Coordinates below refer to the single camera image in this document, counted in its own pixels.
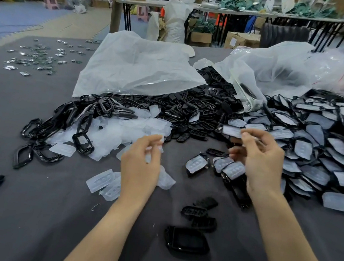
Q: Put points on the person's right hand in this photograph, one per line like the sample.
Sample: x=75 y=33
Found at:
x=264 y=169

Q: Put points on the cardboard box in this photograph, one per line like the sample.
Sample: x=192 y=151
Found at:
x=200 y=38
x=240 y=40

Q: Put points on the assembled key cover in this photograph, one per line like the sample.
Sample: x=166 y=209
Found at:
x=234 y=171
x=196 y=164
x=220 y=164

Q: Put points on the translucent silicone button pad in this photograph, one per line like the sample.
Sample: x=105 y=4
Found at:
x=232 y=131
x=99 y=181
x=165 y=178
x=113 y=190

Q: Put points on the scattered small bagged chips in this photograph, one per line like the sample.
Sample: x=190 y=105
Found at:
x=39 y=59

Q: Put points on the white bags heap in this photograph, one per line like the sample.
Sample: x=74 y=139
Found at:
x=75 y=3

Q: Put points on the clear plastic bag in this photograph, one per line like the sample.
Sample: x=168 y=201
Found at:
x=269 y=65
x=136 y=64

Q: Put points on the pile of green parts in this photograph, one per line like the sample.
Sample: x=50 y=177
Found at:
x=270 y=6

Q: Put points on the pile of assembled key covers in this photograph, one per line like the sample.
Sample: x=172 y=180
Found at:
x=324 y=149

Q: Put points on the pile of black button shells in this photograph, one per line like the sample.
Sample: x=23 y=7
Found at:
x=200 y=104

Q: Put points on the black button shell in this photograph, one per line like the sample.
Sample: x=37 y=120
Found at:
x=194 y=213
x=216 y=152
x=204 y=224

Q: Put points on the black plastic frame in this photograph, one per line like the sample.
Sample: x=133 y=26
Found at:
x=187 y=241

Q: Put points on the large white woven sack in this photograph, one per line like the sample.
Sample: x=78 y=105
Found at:
x=176 y=22

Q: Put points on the person's right thumb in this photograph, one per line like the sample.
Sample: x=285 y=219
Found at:
x=256 y=136

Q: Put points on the grey felt table cloth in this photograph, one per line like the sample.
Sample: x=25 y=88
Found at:
x=38 y=212

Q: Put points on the pile of black plastic frames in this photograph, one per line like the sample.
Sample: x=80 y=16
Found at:
x=65 y=121

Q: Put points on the person's left hand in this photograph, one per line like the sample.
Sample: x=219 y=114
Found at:
x=138 y=168

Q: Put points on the dark grey padded chair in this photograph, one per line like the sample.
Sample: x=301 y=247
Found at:
x=284 y=36

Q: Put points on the person's right forearm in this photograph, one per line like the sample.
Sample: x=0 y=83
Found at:
x=289 y=248

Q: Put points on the long folding table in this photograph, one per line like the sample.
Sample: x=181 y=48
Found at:
x=207 y=8

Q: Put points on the person's left forearm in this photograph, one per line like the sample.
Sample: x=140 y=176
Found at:
x=104 y=237

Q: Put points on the small white plastic bag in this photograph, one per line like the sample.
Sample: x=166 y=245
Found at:
x=153 y=26

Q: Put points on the person's left fingers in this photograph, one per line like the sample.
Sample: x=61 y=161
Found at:
x=150 y=141

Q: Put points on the pink plastic stool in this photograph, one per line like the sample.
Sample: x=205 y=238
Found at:
x=142 y=13
x=51 y=0

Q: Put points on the heap of translucent silicone pads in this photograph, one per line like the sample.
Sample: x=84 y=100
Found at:
x=118 y=132

